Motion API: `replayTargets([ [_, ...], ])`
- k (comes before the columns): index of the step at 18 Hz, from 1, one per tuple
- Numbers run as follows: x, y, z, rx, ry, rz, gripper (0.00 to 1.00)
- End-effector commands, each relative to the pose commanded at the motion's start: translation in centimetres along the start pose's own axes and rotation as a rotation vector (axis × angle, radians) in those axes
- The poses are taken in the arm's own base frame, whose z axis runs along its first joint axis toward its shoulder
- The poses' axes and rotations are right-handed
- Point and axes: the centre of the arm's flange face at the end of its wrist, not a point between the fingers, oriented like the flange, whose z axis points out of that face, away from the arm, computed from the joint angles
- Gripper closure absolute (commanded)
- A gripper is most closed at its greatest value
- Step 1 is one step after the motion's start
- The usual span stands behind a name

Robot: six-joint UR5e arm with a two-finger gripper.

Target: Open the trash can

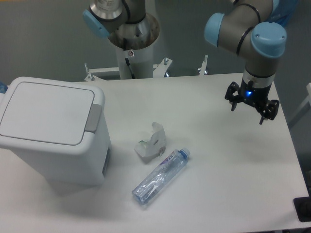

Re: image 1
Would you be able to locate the black device at table edge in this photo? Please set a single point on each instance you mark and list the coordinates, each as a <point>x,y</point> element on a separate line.
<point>303,208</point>

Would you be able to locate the blue object at left edge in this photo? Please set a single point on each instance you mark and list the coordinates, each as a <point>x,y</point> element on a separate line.
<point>3,88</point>

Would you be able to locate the clear crushed water bottle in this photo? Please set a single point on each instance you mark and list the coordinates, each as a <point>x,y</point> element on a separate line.
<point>161,176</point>

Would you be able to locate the white trash can lid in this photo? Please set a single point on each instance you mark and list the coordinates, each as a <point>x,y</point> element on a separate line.
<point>47,113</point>

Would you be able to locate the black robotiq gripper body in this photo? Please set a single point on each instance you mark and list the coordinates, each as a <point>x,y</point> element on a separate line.
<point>255,97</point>

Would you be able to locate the white plastic trash can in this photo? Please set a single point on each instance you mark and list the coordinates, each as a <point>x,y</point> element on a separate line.
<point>84,163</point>

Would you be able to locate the crumpled white plastic packaging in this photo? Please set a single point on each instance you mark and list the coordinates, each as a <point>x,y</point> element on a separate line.
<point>154,147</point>

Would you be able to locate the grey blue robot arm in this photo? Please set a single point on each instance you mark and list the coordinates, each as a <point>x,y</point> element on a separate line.
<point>245,32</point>

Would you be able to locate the blue plastic bag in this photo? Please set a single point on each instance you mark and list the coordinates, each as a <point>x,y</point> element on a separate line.
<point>282,11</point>

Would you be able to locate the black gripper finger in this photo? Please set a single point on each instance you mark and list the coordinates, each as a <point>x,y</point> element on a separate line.
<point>233,95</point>
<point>267,109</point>

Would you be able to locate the white frame at right edge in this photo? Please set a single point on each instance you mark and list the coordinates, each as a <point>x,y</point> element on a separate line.
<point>302,109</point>

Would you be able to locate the white metal base frame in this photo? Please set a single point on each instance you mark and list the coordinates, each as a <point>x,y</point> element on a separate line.
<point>159,70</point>

